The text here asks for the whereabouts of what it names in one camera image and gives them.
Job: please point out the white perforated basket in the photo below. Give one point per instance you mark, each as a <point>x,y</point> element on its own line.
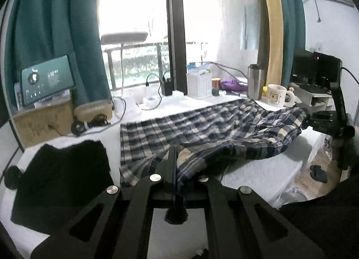
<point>199,85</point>

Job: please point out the black power adapter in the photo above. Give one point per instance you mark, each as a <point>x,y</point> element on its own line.
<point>167,86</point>

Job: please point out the teal and yellow right curtain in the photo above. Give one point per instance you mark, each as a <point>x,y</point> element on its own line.
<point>282,30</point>

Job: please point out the white cylindrical cup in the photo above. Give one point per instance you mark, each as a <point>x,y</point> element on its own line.
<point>130,101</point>

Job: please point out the blue plaid pants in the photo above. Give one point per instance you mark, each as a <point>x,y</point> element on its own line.
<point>207,138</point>

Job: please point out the brown cardboard box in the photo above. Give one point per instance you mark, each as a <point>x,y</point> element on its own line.
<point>40,125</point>

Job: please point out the grey desk lamp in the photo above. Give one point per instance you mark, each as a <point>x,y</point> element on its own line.
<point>118,41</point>

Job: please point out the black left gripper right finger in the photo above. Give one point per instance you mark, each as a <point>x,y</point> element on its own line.
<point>196,189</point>

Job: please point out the teal screen tablet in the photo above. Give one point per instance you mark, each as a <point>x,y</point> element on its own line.
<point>45,79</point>

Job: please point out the black monitor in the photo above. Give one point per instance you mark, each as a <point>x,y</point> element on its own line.
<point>313,71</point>

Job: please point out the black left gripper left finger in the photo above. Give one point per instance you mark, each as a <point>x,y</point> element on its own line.
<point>160,185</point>

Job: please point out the teal left curtain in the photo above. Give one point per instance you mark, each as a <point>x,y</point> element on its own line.
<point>41,30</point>

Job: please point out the black folded garment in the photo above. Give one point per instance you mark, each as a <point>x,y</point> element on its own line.
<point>59,183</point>

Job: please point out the purple cloth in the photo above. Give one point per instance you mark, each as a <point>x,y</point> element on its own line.
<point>234,86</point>

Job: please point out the small yellow bottle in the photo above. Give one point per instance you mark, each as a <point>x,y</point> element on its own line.
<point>264,92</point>

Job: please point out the beige oval container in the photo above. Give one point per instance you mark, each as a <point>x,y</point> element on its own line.
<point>87,112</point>

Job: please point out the white printed mug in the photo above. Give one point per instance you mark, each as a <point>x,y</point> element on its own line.
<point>279,96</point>

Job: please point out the stainless steel tumbler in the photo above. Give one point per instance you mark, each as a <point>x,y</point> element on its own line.
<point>256,79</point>

